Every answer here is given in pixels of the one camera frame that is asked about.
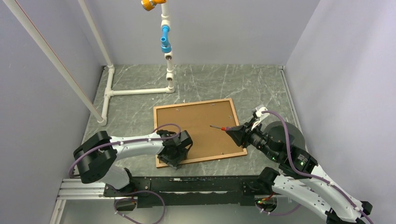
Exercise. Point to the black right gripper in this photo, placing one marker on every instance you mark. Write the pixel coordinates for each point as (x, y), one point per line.
(241, 136)

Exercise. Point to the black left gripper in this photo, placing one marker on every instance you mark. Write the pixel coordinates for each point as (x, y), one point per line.
(174, 163)

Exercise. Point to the blue handled screwdriver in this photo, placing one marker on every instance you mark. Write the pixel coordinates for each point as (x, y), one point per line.
(221, 128)

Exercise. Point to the wooden picture frame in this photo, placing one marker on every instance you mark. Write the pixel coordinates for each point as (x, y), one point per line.
(208, 143)

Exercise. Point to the blue pipe elbow fitting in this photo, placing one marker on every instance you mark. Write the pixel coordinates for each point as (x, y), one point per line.
(165, 44)

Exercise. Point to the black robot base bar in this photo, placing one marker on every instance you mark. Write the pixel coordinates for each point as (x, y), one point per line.
(243, 190)

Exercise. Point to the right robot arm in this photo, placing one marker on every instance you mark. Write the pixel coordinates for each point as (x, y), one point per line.
(300, 177)

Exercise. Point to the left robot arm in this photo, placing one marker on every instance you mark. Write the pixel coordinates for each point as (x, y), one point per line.
(95, 158)

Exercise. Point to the dark grey round disc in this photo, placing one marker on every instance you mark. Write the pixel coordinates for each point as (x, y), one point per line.
(276, 134)

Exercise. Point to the orange pipe cap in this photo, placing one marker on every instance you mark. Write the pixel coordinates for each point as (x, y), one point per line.
(148, 5)

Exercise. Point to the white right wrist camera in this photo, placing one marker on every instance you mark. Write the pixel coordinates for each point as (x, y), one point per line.
(259, 115)

